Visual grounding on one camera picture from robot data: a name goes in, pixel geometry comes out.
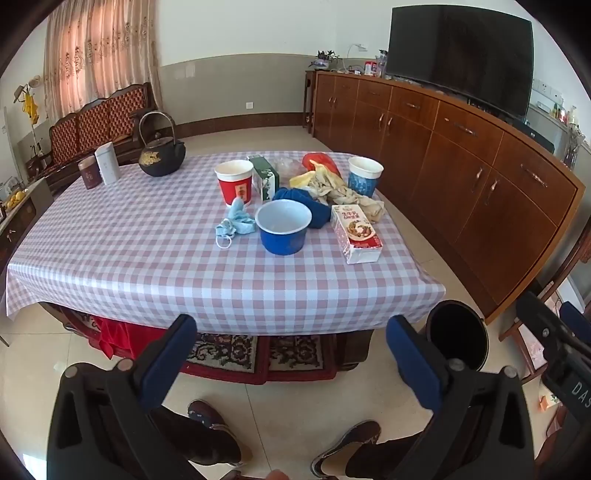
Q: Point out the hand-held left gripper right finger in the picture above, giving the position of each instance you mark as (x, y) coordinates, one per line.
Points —
(413, 364)

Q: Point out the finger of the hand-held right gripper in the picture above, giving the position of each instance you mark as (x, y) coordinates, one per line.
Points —
(575, 316)
(540, 318)

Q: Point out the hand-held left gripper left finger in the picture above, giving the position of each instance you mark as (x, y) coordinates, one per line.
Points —
(168, 355)

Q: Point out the black trash bin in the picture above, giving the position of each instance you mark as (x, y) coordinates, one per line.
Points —
(457, 332)

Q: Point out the blue face mask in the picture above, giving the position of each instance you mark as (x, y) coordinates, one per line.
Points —
(238, 224)

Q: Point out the blue knitted cloth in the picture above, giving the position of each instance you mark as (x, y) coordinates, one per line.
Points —
(318, 212)

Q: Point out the clear plastic bag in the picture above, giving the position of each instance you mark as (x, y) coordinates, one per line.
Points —
(288, 168)

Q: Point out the red plastic bag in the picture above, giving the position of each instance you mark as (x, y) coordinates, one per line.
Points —
(323, 161)

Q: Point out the floral cloth cover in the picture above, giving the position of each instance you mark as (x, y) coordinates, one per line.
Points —
(535, 350)

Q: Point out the carved wooden stand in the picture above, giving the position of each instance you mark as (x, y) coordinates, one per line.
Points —
(565, 272)

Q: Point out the red patterned rug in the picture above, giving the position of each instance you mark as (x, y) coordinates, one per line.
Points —
(221, 353)

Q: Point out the red cloth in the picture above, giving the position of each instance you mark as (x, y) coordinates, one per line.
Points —
(113, 337)

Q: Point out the person's left shoe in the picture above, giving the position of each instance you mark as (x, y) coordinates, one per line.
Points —
(205, 413)

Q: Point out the person's shoe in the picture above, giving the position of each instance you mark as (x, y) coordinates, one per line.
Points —
(346, 443)
(205, 413)

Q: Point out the person's right leg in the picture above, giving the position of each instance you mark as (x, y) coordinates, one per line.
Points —
(392, 457)

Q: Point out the person's leg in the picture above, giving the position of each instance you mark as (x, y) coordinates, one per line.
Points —
(392, 457)
(203, 445)

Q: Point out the person's left leg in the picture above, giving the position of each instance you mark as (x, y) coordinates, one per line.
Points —
(203, 445)

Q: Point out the person's right shoe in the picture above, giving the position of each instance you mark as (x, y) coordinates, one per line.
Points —
(346, 443)

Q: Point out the pink checkered tablecloth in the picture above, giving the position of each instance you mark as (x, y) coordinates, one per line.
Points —
(138, 254)

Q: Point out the white food carton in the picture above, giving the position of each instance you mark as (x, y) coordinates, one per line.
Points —
(355, 230)

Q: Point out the long wooden sideboard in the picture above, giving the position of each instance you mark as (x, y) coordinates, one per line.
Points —
(461, 184)

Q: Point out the blue bowl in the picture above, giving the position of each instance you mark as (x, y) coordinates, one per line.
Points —
(281, 240)

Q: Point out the glass vase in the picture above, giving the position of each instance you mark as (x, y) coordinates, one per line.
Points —
(572, 147)

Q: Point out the beige twisted cloth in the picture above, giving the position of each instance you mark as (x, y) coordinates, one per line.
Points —
(351, 198)

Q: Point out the red paper cup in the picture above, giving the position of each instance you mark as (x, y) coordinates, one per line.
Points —
(234, 187)

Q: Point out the blue paper cup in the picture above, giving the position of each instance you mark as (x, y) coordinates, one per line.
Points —
(364, 182)

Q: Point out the black iron teapot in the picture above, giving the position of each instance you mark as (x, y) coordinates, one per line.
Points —
(161, 159)

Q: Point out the dark red tin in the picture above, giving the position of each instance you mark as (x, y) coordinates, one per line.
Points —
(89, 174)

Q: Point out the wooden side cabinet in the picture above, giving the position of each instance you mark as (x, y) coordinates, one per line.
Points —
(23, 217)

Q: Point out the white tea box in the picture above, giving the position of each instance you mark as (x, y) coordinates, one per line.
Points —
(107, 164)

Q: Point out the green carton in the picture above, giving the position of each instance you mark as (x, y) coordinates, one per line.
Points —
(263, 177)

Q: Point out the yellow cloth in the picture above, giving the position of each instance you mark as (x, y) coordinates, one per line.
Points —
(300, 181)

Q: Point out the yellow fruits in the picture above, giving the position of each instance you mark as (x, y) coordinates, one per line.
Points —
(16, 199)

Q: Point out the wooden sofa bench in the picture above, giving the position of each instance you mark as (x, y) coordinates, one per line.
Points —
(92, 122)

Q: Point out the black television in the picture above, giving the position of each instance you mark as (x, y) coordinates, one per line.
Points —
(461, 55)

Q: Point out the yellow hanging ornament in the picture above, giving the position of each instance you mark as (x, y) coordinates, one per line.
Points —
(30, 105)

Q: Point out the small potted plant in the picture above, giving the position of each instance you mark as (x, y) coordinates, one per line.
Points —
(321, 62)

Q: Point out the pink embroidered curtain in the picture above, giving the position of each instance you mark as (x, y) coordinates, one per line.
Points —
(92, 46)

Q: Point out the row of wall outlets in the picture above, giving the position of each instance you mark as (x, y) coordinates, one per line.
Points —
(547, 91)

